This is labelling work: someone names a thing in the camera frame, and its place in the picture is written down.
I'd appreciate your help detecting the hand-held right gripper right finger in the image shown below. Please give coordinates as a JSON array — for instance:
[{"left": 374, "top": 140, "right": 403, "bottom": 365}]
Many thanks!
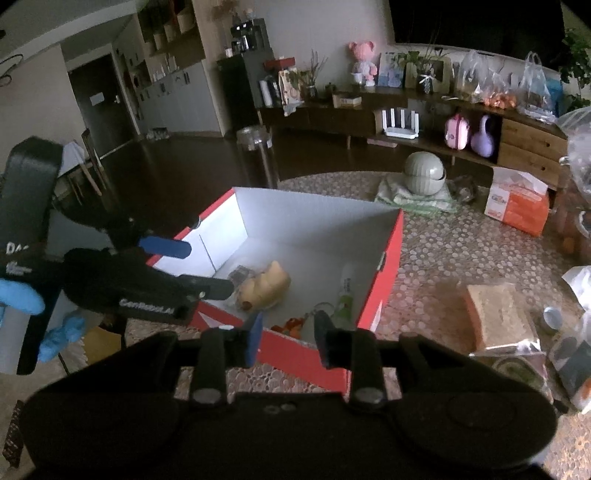
[{"left": 314, "top": 311, "right": 445, "bottom": 412}]

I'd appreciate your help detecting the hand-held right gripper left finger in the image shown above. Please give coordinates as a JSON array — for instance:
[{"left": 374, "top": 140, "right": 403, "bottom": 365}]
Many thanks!
[{"left": 134, "top": 311, "right": 265, "bottom": 408}]

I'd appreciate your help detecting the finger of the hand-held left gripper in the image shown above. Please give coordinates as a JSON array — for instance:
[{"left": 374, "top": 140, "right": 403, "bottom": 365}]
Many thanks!
[
  {"left": 107, "top": 216, "right": 193, "bottom": 260},
  {"left": 179, "top": 275, "right": 235, "bottom": 302}
]

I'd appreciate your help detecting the yellow plush toy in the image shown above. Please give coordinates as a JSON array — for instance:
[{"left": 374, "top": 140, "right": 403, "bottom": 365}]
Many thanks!
[{"left": 238, "top": 261, "right": 291, "bottom": 311}]

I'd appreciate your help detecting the red cardboard box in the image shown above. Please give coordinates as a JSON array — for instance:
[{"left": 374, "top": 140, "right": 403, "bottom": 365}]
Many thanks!
[{"left": 147, "top": 186, "right": 404, "bottom": 393}]

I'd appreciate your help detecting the person's left hand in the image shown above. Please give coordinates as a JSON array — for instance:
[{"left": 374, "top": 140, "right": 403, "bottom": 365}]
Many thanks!
[{"left": 0, "top": 281, "right": 87, "bottom": 363}]

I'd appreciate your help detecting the clear packet with dark contents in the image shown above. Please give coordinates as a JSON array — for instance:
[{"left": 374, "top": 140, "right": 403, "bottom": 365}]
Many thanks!
[{"left": 228, "top": 265, "right": 254, "bottom": 291}]

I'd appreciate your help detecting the small orange toy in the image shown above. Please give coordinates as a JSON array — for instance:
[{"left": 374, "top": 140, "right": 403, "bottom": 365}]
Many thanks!
[{"left": 271, "top": 318, "right": 304, "bottom": 336}]

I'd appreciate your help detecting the green and white tube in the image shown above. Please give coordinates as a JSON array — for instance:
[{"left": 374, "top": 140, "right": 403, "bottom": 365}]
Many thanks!
[{"left": 338, "top": 264, "right": 355, "bottom": 329}]

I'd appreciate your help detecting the table with white cloth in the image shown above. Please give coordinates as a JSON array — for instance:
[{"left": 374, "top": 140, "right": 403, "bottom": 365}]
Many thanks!
[{"left": 56, "top": 141, "right": 93, "bottom": 180}]

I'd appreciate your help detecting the wooden chair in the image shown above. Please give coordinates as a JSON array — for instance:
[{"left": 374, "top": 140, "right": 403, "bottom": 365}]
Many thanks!
[{"left": 81, "top": 128, "right": 110, "bottom": 195}]

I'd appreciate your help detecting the dark door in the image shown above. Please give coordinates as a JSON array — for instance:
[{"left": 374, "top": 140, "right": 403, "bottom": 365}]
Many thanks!
[{"left": 68, "top": 53, "right": 138, "bottom": 158}]

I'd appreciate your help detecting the tall glass jar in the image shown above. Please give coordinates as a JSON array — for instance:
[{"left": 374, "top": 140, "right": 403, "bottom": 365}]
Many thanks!
[{"left": 236, "top": 126, "right": 274, "bottom": 188}]

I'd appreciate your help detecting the green striped cloth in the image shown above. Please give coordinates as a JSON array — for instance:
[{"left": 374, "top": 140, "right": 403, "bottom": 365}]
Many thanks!
[{"left": 375, "top": 178, "right": 456, "bottom": 217}]

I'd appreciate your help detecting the black cabinet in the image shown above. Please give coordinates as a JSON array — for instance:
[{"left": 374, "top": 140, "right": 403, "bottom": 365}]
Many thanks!
[{"left": 217, "top": 55, "right": 260, "bottom": 139}]

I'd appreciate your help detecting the brown tissue pack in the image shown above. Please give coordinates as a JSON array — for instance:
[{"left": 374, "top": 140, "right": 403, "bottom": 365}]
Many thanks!
[{"left": 464, "top": 282, "right": 539, "bottom": 352}]

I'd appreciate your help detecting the snack packet with clear window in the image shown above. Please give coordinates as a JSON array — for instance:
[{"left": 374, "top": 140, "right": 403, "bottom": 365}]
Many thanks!
[{"left": 468, "top": 339, "right": 553, "bottom": 403}]

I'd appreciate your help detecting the round green lidded pot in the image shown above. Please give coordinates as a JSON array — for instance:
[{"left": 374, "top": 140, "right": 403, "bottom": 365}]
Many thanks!
[{"left": 404, "top": 151, "right": 448, "bottom": 195}]

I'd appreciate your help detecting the floral gift bag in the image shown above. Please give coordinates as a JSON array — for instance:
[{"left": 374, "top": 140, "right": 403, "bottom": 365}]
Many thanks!
[{"left": 278, "top": 67, "right": 304, "bottom": 116}]

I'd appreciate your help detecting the vase with dried twigs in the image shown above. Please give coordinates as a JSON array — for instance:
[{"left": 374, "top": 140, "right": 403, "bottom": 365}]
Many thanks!
[{"left": 300, "top": 51, "right": 329, "bottom": 103}]

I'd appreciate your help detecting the black coffee machine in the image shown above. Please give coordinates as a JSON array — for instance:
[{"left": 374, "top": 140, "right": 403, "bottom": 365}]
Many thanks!
[{"left": 230, "top": 19, "right": 271, "bottom": 56}]

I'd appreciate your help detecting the small jar with silver lid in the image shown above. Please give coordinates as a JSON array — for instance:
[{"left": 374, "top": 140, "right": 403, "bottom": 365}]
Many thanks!
[{"left": 542, "top": 306, "right": 563, "bottom": 334}]

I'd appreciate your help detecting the white router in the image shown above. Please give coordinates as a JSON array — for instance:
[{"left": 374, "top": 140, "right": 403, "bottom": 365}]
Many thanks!
[{"left": 374, "top": 107, "right": 421, "bottom": 139}]

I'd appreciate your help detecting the orange and white tissue package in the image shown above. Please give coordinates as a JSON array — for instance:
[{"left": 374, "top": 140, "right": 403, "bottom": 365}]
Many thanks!
[{"left": 485, "top": 167, "right": 551, "bottom": 237}]

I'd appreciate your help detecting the small pink suitcase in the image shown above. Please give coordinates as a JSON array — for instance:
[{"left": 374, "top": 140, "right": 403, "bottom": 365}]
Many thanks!
[{"left": 444, "top": 114, "right": 472, "bottom": 152}]

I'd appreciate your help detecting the white and grey packet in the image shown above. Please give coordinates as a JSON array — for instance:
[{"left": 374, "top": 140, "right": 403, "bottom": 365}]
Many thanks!
[{"left": 549, "top": 314, "right": 591, "bottom": 412}]

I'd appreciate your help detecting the purple swan vase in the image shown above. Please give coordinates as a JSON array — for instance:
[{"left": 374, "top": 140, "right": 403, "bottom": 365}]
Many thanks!
[{"left": 471, "top": 115, "right": 498, "bottom": 158}]

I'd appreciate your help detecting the white plastic bag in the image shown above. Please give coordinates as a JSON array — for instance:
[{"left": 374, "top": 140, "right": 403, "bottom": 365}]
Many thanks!
[{"left": 561, "top": 265, "right": 591, "bottom": 315}]

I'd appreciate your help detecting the pink plush bear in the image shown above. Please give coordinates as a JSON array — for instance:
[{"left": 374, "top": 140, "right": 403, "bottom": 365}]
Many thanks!
[{"left": 348, "top": 41, "right": 378, "bottom": 86}]

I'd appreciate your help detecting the blue picture card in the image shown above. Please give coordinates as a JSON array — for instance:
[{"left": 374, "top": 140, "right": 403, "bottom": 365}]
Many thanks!
[{"left": 379, "top": 52, "right": 403, "bottom": 88}]

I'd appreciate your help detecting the long wooden sideboard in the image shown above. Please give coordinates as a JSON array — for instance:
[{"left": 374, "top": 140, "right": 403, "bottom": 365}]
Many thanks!
[{"left": 256, "top": 85, "right": 570, "bottom": 195}]

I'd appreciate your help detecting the clear bag with brown items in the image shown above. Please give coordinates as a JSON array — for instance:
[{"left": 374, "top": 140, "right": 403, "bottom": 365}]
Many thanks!
[{"left": 551, "top": 108, "right": 591, "bottom": 259}]

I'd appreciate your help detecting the clear plastic bag with oranges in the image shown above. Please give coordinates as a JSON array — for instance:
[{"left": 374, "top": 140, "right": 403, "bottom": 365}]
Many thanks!
[{"left": 455, "top": 50, "right": 513, "bottom": 110}]

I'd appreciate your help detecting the blue packet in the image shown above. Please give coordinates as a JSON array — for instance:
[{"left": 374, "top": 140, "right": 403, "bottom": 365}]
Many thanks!
[{"left": 547, "top": 78, "right": 565, "bottom": 117}]

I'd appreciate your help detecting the green potted plant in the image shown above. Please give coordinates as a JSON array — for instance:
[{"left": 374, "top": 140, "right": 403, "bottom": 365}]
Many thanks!
[{"left": 560, "top": 28, "right": 591, "bottom": 112}]

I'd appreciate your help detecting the wall cabinet with shelves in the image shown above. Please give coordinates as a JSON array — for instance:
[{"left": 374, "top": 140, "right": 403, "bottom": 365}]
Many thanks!
[{"left": 113, "top": 0, "right": 222, "bottom": 139}]

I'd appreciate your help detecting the wooden picture frame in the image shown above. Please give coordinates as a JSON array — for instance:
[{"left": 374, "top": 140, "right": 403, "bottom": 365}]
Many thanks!
[{"left": 405, "top": 54, "right": 452, "bottom": 95}]

